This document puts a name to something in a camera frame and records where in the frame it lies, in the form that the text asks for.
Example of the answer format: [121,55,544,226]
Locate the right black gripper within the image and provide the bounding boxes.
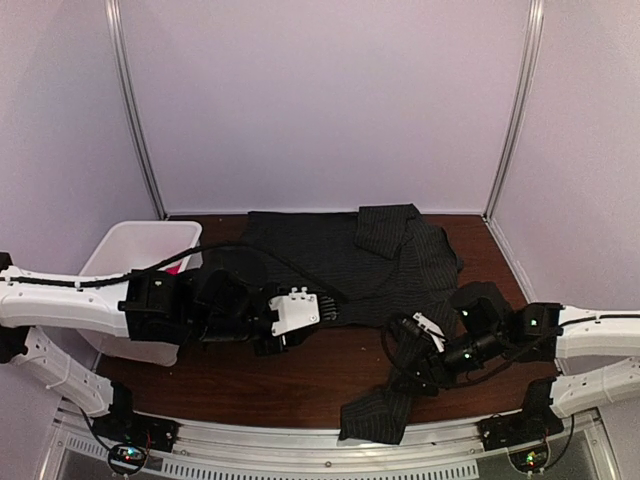
[391,329,505,400]

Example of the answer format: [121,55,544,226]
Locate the dark pinstriped shirt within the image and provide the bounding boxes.
[241,204,462,445]

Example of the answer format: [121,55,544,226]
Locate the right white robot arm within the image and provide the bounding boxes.
[387,282,639,442]

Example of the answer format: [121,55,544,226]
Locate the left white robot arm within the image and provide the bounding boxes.
[1,249,320,444]

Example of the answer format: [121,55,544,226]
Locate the white plastic laundry bin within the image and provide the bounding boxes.
[77,221,204,366]

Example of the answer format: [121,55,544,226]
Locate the right round circuit board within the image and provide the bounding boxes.
[508,444,550,475]

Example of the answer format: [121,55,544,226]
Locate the round circuit board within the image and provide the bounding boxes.
[107,443,148,476]
[508,444,550,475]

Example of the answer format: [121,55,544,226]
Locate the left round circuit board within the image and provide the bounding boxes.
[107,443,148,476]

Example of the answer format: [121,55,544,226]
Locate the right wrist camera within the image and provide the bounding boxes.
[399,312,447,353]

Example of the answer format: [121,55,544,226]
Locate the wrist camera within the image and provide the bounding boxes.
[399,312,447,353]
[268,287,320,337]

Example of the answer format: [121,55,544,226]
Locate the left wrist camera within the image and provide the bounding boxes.
[268,287,320,337]

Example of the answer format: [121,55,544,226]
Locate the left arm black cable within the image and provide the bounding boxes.
[9,241,351,306]

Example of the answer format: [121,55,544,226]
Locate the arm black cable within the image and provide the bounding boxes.
[382,319,556,391]
[9,241,351,306]

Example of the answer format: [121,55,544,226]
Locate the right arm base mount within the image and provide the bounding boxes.
[477,377,564,451]

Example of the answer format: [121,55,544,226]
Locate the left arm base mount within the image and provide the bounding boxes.
[92,382,179,453]

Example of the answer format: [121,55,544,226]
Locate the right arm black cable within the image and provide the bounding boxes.
[382,319,556,391]

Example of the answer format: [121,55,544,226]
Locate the front aluminium rail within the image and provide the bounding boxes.
[35,401,621,479]

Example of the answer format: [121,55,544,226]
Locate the left aluminium frame post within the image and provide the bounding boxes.
[104,0,168,220]

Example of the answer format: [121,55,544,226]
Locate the aluminium frame post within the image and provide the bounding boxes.
[104,0,168,220]
[483,0,545,223]

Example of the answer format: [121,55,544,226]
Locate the right aluminium frame post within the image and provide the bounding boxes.
[483,0,545,223]

